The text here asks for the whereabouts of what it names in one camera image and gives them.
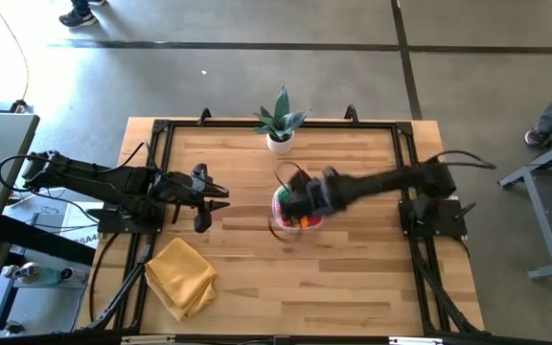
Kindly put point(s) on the black aluminium table frame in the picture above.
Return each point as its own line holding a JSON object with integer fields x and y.
{"x": 228, "y": 125}

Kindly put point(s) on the teal and white bottle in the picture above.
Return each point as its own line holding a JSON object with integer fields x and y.
{"x": 51, "y": 275}

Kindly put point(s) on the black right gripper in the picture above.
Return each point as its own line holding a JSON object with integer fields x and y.
{"x": 326, "y": 191}

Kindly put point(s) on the red toy dragon fruit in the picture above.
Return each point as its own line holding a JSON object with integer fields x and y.
{"x": 315, "y": 221}

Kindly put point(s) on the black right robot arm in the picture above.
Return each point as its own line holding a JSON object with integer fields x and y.
{"x": 391, "y": 179}

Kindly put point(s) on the white printed paper sheet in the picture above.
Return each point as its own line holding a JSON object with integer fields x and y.
{"x": 77, "y": 215}

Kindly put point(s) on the green toy bell pepper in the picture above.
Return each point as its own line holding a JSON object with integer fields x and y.
{"x": 284, "y": 194}

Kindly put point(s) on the folded yellow cloth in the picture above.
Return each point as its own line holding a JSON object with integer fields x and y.
{"x": 180, "y": 273}

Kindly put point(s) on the silver aluminium extrusion post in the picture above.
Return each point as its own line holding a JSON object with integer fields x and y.
{"x": 146, "y": 340}
{"x": 415, "y": 341}

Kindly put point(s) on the black frame clamp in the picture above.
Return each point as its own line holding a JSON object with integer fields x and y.
{"x": 204, "y": 116}
{"x": 351, "y": 115}

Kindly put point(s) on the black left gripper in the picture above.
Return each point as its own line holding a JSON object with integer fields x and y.
{"x": 177, "y": 189}

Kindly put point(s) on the black caster wheel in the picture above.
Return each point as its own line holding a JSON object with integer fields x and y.
{"x": 14, "y": 327}

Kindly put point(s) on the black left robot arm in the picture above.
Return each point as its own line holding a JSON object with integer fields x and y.
{"x": 103, "y": 179}

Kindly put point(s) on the potted snake plant white pot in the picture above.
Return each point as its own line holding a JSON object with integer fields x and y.
{"x": 281, "y": 141}

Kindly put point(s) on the black desk beam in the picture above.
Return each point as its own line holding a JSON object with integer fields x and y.
{"x": 41, "y": 239}

